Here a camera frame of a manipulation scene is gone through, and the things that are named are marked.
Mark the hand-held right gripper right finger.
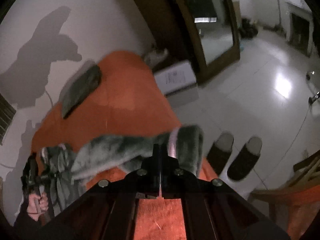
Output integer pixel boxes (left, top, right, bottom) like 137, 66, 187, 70
160, 144, 292, 240

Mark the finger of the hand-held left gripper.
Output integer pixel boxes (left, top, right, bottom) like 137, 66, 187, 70
37, 166, 63, 180

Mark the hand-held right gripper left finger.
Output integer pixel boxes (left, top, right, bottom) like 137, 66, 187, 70
30, 144, 161, 240

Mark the grey fleece garment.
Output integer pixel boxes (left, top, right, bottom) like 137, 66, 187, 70
39, 124, 204, 209

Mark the person's left forearm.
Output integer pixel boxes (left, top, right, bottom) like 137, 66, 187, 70
12, 200, 47, 240

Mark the person's left hand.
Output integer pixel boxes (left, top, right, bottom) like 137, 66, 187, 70
27, 193, 50, 221

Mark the dark slipper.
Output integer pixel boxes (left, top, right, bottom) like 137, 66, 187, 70
227, 136, 263, 181
206, 132, 235, 175

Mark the louvered window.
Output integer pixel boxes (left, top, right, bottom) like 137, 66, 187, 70
0, 94, 17, 145

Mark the orange blanket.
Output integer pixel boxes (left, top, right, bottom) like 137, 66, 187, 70
30, 50, 218, 240

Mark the folded green garment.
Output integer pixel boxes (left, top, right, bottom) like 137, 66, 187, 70
61, 64, 102, 120

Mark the white cardboard box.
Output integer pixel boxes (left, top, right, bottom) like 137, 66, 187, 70
153, 60, 200, 108

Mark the grey white shoe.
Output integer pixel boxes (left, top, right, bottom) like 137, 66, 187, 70
143, 47, 169, 67

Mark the wooden chair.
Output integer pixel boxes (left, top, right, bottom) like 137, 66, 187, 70
247, 150, 320, 240

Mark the wood framed mirror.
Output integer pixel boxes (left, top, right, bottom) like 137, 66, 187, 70
166, 0, 242, 83

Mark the brown wooden door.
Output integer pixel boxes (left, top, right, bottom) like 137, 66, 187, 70
121, 0, 200, 85

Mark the black bag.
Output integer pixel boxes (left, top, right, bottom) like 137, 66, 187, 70
237, 17, 259, 39

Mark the dark cabinet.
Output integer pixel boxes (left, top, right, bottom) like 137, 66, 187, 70
285, 1, 314, 57

